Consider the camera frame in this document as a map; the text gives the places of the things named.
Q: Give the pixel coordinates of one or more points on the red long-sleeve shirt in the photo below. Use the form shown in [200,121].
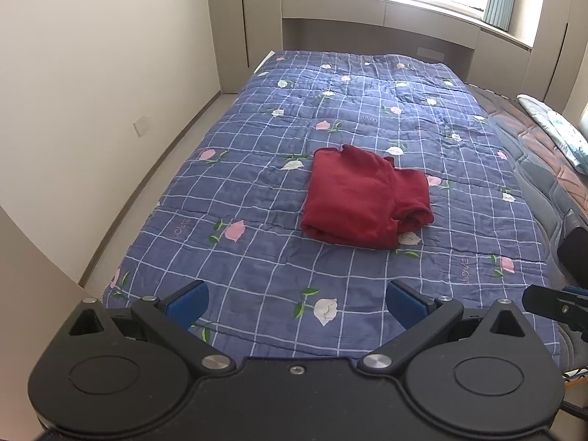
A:
[363,197]

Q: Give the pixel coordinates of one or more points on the black object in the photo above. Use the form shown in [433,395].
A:
[574,248]

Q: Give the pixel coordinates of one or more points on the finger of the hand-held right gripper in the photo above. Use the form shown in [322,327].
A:
[576,290]
[542,301]

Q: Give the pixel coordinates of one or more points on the beige wardrobe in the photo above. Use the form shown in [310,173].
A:
[248,23]
[556,41]

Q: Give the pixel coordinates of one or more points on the beige window bench cabinet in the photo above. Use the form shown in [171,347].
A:
[367,14]

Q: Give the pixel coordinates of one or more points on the dark quilted mattress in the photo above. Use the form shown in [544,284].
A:
[533,165]

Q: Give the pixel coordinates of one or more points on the blue floral checked blanket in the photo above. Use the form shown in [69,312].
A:
[275,147]

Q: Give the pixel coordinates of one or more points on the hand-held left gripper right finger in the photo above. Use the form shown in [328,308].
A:
[404,305]

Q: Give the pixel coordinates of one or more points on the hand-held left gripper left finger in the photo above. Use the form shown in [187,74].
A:
[188,304]

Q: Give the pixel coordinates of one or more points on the light blue folded quilt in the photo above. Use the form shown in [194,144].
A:
[556,124]

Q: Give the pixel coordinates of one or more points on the white wall socket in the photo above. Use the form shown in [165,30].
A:
[430,53]
[142,126]

